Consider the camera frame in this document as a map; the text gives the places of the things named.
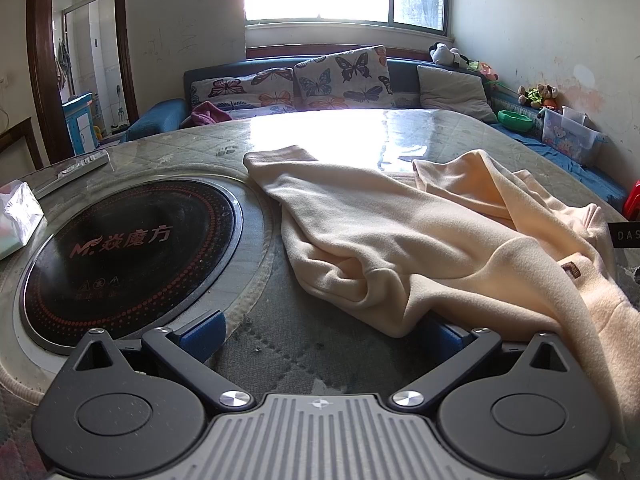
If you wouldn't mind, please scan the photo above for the cream fleece sweater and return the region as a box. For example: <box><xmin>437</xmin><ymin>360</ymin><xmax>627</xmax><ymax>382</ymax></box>
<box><xmin>244</xmin><ymin>146</ymin><xmax>639</xmax><ymax>446</ymax></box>

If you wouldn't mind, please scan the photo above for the black round induction cooktop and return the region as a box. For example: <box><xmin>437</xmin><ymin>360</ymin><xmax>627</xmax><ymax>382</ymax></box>
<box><xmin>20</xmin><ymin>179</ymin><xmax>244</xmax><ymax>356</ymax></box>

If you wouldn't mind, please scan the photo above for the grey remote control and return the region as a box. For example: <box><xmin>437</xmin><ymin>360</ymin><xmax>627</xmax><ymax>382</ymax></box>
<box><xmin>32</xmin><ymin>150</ymin><xmax>110</xmax><ymax>200</ymax></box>

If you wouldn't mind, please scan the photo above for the tissue pack on table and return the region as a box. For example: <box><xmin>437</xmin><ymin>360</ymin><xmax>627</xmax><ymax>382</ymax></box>
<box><xmin>0</xmin><ymin>180</ymin><xmax>44</xmax><ymax>259</ymax></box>

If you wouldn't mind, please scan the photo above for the red plastic stool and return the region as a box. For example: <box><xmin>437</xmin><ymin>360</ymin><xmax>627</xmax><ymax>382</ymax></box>
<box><xmin>623</xmin><ymin>181</ymin><xmax>640</xmax><ymax>221</ymax></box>

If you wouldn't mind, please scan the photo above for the green plastic bowl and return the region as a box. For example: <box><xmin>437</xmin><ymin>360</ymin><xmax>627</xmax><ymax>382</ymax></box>
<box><xmin>497</xmin><ymin>110</ymin><xmax>535</xmax><ymax>133</ymax></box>

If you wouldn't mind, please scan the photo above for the magenta cloth on sofa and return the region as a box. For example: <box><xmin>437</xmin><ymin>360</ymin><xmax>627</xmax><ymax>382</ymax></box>
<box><xmin>180</xmin><ymin>101</ymin><xmax>232</xmax><ymax>128</ymax></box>

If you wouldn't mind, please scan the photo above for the clear plastic storage box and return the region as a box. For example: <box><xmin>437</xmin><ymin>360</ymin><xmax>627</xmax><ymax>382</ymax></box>
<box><xmin>538</xmin><ymin>106</ymin><xmax>608</xmax><ymax>166</ymax></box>

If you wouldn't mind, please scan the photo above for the grey plain cushion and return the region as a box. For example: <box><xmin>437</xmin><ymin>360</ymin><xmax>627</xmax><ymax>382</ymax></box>
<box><xmin>416</xmin><ymin>65</ymin><xmax>497</xmax><ymax>124</ymax></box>

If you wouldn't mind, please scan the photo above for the blue small cabinet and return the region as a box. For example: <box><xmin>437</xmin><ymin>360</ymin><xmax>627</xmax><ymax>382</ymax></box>
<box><xmin>62</xmin><ymin>92</ymin><xmax>99</xmax><ymax>155</ymax></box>

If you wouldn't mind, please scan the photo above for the small plush toys group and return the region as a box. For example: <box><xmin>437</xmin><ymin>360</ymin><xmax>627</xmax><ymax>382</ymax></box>
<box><xmin>518</xmin><ymin>84</ymin><xmax>559</xmax><ymax>112</ymax></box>

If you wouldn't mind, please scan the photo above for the long butterfly pillow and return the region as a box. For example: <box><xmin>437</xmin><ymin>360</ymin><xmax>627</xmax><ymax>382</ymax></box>
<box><xmin>190</xmin><ymin>67</ymin><xmax>294</xmax><ymax>115</ymax></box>

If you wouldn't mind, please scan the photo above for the square butterfly pillow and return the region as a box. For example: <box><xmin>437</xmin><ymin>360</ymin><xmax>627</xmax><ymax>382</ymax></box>
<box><xmin>294</xmin><ymin>46</ymin><xmax>395</xmax><ymax>110</ymax></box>

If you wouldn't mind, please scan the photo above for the panda plush toy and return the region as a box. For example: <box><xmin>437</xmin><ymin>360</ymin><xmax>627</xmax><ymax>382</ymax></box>
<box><xmin>430</xmin><ymin>42</ymin><xmax>469</xmax><ymax>70</ymax></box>

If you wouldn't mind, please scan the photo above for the dark wooden door frame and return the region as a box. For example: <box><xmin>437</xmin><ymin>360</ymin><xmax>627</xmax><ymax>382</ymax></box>
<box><xmin>26</xmin><ymin>0</ymin><xmax>139</xmax><ymax>162</ymax></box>

